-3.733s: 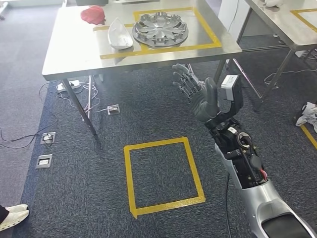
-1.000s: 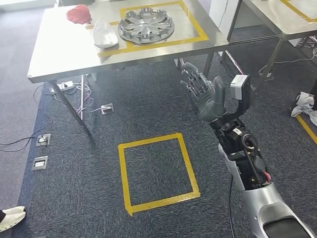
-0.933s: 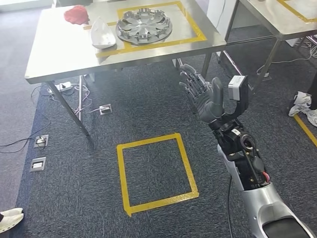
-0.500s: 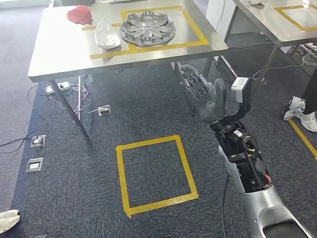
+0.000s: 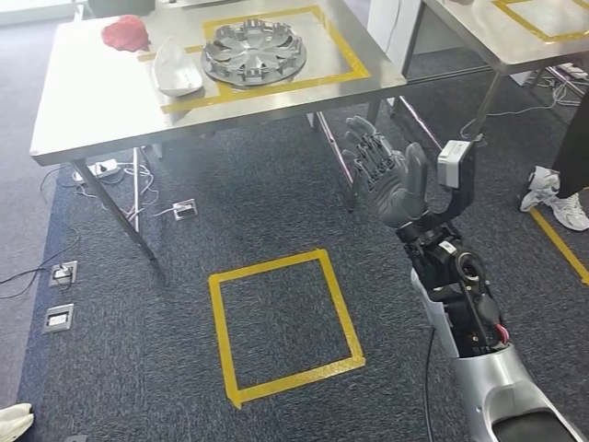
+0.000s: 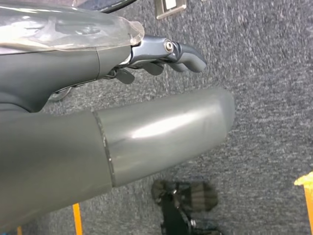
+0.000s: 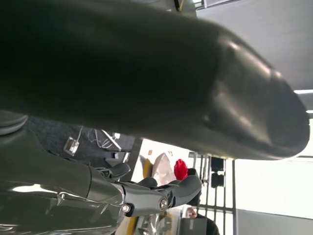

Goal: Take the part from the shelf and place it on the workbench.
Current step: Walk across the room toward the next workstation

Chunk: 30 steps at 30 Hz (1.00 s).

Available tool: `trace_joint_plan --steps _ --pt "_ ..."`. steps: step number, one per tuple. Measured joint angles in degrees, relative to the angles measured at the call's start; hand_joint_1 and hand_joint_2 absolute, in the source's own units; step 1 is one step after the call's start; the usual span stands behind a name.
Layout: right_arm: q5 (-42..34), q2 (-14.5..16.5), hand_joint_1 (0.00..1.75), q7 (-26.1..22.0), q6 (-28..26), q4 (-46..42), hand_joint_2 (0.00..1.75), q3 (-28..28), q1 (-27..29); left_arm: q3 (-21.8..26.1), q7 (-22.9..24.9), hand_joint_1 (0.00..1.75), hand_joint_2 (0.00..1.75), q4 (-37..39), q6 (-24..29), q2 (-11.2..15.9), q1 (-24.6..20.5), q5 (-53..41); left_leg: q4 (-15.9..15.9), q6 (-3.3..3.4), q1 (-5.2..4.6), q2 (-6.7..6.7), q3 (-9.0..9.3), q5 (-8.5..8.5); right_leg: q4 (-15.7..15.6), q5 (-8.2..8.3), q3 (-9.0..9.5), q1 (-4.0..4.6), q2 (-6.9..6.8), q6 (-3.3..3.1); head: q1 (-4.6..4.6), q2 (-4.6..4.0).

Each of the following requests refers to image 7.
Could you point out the person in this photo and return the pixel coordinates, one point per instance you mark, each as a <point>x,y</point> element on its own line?
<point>210,227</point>

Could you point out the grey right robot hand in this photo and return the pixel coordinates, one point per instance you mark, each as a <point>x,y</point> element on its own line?
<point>122,65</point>

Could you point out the red crumpled cloth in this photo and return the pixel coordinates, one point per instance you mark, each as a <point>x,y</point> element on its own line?
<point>181,170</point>

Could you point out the silver wheel cover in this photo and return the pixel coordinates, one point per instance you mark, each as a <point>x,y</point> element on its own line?
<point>151,225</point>

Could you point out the silver floor outlet box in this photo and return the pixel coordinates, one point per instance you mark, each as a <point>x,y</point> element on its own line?
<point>71,146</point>

